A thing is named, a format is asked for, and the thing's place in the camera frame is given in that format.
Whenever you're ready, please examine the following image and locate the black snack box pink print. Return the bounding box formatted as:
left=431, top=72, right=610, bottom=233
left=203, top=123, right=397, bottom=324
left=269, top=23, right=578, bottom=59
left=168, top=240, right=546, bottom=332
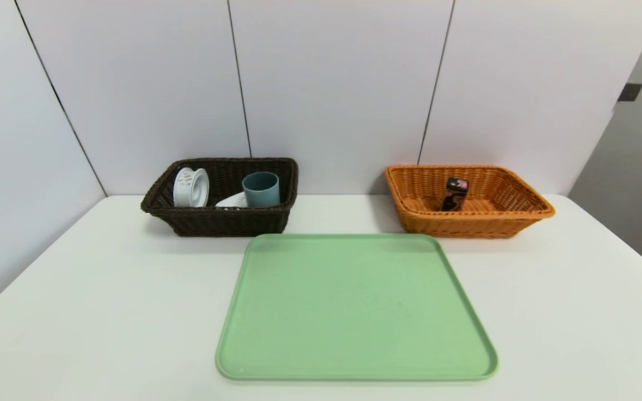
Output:
left=441, top=177, right=469, bottom=212

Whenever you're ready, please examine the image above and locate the dark brown wicker basket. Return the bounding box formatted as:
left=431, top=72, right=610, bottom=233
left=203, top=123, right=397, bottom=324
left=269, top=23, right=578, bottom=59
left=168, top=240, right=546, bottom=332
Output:
left=140, top=157, right=299, bottom=237

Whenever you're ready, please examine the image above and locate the light green plastic tray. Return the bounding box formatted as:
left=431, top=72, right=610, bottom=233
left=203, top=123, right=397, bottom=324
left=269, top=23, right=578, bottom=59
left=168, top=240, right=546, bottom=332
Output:
left=215, top=233, right=500, bottom=383

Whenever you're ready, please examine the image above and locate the orange wicker basket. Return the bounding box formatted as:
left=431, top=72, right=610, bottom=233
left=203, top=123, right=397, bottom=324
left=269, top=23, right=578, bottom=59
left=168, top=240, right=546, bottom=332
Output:
left=385, top=164, right=556, bottom=239

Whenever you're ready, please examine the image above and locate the blue-grey plastic cup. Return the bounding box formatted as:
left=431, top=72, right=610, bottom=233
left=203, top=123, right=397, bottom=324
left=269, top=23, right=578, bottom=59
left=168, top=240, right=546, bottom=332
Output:
left=242, top=171, right=281, bottom=208

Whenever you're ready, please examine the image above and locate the white rectangular plastic case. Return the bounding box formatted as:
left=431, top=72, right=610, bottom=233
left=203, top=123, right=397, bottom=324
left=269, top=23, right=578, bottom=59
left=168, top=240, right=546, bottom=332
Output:
left=215, top=192, right=249, bottom=209

